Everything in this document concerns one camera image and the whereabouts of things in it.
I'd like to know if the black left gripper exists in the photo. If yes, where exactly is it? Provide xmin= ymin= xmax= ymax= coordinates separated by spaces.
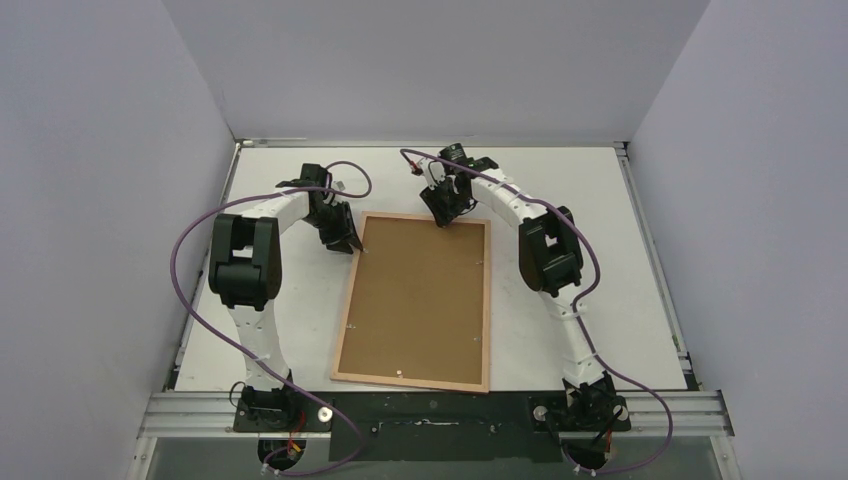
xmin=303 ymin=201 xmax=361 ymax=255

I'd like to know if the brown cardboard backing board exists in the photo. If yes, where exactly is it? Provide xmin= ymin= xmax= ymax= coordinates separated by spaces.
xmin=337 ymin=216 xmax=486 ymax=386

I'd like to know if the pink wooden picture frame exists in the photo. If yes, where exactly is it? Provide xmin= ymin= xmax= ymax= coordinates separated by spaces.
xmin=329 ymin=211 xmax=493 ymax=395

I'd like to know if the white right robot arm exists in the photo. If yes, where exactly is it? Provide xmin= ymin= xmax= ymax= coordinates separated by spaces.
xmin=401 ymin=143 xmax=630 ymax=434

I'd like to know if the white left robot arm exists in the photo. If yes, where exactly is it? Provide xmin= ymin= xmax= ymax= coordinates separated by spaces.
xmin=208 ymin=163 xmax=362 ymax=431

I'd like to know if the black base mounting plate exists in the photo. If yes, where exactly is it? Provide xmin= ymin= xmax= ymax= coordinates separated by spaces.
xmin=232 ymin=390 xmax=631 ymax=468

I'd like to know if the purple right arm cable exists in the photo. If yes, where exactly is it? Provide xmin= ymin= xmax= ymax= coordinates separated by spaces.
xmin=398 ymin=148 xmax=676 ymax=477

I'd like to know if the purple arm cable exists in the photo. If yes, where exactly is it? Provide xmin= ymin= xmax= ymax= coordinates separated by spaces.
xmin=398 ymin=148 xmax=676 ymax=477
xmin=169 ymin=160 xmax=374 ymax=478

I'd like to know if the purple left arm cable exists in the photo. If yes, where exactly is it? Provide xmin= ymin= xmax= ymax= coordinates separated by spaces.
xmin=169 ymin=160 xmax=374 ymax=478

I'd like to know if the aluminium front rail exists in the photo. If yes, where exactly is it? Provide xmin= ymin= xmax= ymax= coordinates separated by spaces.
xmin=139 ymin=391 xmax=734 ymax=438

